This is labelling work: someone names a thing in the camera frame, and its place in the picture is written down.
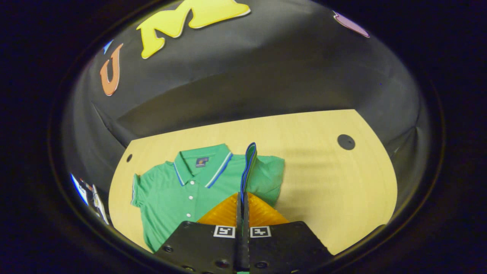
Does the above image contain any green T-shirt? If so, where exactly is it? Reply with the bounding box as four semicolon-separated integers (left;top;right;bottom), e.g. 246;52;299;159
131;142;286;253

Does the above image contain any black backdrop cloth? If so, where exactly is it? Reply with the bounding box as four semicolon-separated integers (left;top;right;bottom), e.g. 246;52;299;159
61;0;432;229

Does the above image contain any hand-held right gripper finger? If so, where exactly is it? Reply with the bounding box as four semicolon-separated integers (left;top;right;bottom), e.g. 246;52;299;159
243;192;334;274
154;192;243;274

